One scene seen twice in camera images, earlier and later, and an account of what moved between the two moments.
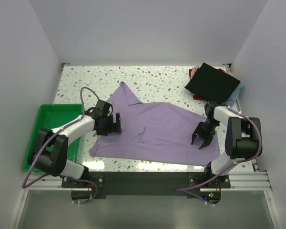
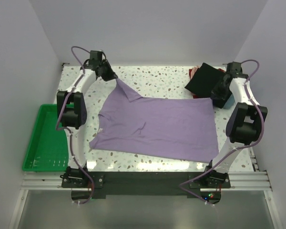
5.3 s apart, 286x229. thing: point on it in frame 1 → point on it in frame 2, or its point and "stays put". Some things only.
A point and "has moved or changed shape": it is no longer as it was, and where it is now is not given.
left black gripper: [116, 128] → [111, 75]
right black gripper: [207, 139] → [216, 94]
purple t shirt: [155, 131] has moved or changed shape
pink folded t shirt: [195, 69] stays put
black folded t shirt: [213, 85] stays put
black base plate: [147, 184] stays put
